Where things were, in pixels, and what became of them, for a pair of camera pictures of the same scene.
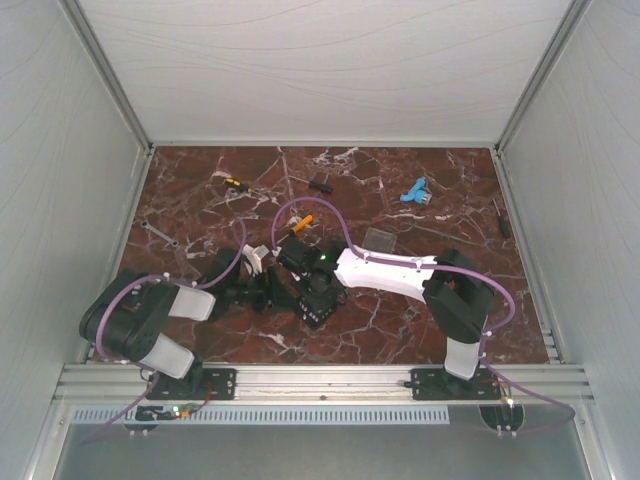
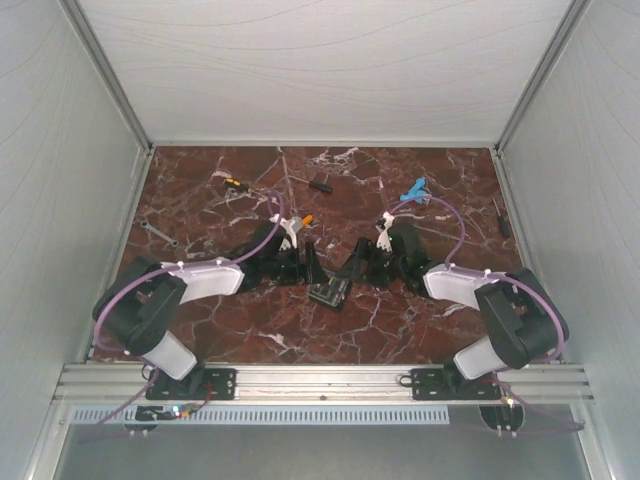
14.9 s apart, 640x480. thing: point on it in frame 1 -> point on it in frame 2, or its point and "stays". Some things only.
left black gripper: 275,294 -> 313,267
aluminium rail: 129,383 stays
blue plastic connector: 417,193 stays
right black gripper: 334,290 -> 367,250
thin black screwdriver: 504,225 stays
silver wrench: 145,224 stays
